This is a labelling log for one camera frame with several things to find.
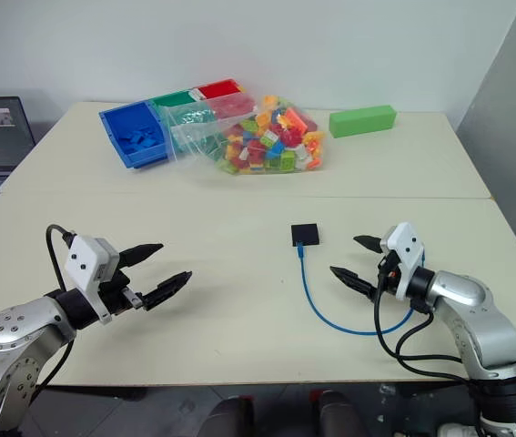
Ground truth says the red plastic bin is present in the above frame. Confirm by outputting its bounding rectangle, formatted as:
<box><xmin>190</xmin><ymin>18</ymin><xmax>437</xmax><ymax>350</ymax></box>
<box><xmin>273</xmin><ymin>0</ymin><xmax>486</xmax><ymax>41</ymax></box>
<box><xmin>192</xmin><ymin>79</ymin><xmax>258</xmax><ymax>122</ymax></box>

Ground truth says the clear bag of colourful bricks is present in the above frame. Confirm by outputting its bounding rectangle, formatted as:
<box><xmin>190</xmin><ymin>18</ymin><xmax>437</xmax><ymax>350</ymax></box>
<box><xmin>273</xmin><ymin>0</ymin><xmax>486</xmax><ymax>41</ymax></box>
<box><xmin>155</xmin><ymin>94</ymin><xmax>329</xmax><ymax>177</ymax></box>

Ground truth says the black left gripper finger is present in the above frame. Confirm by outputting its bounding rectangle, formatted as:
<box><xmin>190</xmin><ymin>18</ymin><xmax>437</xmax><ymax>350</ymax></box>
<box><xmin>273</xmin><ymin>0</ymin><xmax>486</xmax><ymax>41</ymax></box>
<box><xmin>117</xmin><ymin>243</ymin><xmax>165</xmax><ymax>270</ymax></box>
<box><xmin>142</xmin><ymin>270</ymin><xmax>194</xmax><ymax>312</ymax></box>

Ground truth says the blue cable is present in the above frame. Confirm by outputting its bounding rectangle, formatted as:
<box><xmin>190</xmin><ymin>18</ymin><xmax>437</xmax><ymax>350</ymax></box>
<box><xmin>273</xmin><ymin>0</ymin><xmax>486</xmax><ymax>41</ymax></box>
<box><xmin>296</xmin><ymin>242</ymin><xmax>427</xmax><ymax>336</ymax></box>

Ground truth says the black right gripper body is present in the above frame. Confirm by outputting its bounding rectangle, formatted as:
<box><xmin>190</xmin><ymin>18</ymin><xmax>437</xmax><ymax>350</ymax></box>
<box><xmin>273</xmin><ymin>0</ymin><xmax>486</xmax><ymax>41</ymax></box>
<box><xmin>376</xmin><ymin>247</ymin><xmax>402</xmax><ymax>300</ymax></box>

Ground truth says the pile of blue toy bricks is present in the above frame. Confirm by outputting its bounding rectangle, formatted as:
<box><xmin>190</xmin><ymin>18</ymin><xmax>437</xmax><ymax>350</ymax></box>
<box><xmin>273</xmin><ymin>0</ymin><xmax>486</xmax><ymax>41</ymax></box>
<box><xmin>117</xmin><ymin>127</ymin><xmax>162</xmax><ymax>152</ymax></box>

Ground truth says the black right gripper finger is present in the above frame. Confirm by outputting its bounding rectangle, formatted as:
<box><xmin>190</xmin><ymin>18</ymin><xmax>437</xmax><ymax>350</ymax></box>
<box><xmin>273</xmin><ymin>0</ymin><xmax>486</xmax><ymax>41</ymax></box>
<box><xmin>329</xmin><ymin>266</ymin><xmax>379</xmax><ymax>300</ymax></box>
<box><xmin>352</xmin><ymin>234</ymin><xmax>384</xmax><ymax>256</ymax></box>

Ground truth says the green plastic bin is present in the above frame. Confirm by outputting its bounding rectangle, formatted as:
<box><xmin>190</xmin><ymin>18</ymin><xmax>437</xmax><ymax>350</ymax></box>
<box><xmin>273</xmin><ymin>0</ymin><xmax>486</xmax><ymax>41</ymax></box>
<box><xmin>148</xmin><ymin>90</ymin><xmax>223</xmax><ymax>160</ymax></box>

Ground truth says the small black square device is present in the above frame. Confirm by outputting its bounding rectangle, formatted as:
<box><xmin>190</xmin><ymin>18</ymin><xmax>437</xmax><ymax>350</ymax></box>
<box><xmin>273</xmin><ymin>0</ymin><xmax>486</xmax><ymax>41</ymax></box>
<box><xmin>290</xmin><ymin>222</ymin><xmax>324</xmax><ymax>249</ymax></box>

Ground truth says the green rectangular foam block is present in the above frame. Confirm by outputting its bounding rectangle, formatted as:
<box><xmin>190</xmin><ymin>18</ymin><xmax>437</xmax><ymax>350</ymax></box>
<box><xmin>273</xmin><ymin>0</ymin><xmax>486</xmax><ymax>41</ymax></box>
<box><xmin>329</xmin><ymin>105</ymin><xmax>399</xmax><ymax>139</ymax></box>

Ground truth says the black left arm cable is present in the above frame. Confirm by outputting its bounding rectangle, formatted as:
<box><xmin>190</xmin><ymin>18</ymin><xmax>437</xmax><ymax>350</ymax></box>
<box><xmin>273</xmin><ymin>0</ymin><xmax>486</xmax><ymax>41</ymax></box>
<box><xmin>29</xmin><ymin>223</ymin><xmax>78</xmax><ymax>404</ymax></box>

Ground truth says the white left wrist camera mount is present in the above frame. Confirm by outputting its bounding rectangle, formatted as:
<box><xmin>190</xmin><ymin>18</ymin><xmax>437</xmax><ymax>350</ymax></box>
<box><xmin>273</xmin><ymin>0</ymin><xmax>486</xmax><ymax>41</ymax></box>
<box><xmin>64</xmin><ymin>234</ymin><xmax>121</xmax><ymax>326</ymax></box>

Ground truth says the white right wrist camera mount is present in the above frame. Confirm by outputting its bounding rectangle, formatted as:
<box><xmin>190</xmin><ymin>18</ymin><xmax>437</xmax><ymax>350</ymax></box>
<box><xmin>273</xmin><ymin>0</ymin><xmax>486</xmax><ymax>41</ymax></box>
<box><xmin>383</xmin><ymin>221</ymin><xmax>426</xmax><ymax>301</ymax></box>

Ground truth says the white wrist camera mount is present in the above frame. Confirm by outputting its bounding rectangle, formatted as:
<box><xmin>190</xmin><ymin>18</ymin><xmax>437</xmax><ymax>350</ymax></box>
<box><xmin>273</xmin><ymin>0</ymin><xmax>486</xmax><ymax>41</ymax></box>
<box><xmin>64</xmin><ymin>234</ymin><xmax>121</xmax><ymax>326</ymax></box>
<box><xmin>383</xmin><ymin>221</ymin><xmax>426</xmax><ymax>301</ymax></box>

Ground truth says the blue plastic bin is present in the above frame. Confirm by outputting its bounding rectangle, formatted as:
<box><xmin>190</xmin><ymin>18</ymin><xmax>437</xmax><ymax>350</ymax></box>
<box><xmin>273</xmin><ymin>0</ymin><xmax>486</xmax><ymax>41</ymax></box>
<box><xmin>98</xmin><ymin>100</ymin><xmax>170</xmax><ymax>171</ymax></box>

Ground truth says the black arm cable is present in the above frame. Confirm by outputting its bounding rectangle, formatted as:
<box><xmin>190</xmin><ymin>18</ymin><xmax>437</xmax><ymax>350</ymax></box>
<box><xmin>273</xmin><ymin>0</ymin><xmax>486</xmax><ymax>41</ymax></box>
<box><xmin>373</xmin><ymin>268</ymin><xmax>480</xmax><ymax>383</ymax></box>
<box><xmin>29</xmin><ymin>223</ymin><xmax>78</xmax><ymax>404</ymax></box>

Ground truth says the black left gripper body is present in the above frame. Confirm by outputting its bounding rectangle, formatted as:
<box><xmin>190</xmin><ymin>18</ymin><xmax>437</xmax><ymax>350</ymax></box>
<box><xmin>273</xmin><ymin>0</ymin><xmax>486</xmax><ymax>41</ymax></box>
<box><xmin>100</xmin><ymin>268</ymin><xmax>145</xmax><ymax>317</ymax></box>

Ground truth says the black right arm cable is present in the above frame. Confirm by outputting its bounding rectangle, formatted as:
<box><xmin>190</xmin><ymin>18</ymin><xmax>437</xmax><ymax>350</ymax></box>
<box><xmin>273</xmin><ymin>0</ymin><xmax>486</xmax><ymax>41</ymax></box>
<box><xmin>373</xmin><ymin>268</ymin><xmax>480</xmax><ymax>383</ymax></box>

